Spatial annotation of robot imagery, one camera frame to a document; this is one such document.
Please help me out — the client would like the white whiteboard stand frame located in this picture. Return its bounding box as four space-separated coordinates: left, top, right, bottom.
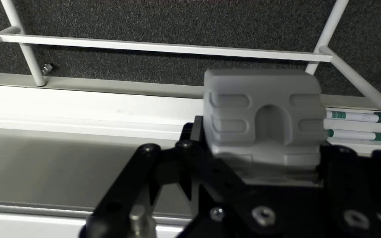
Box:
0 0 381 111

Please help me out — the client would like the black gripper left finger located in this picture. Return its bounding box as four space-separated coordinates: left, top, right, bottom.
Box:
79 115 245 238

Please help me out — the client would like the white whiteboard pen tray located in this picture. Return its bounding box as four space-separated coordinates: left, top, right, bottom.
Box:
0 70 381 238

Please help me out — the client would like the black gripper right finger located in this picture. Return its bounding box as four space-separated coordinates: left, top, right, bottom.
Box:
317 142 381 238

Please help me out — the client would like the stand caster wheel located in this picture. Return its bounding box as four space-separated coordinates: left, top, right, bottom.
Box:
41 62 56 75

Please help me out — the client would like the green capped marker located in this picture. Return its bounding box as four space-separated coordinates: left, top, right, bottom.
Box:
326 126 381 144
325 108 381 124

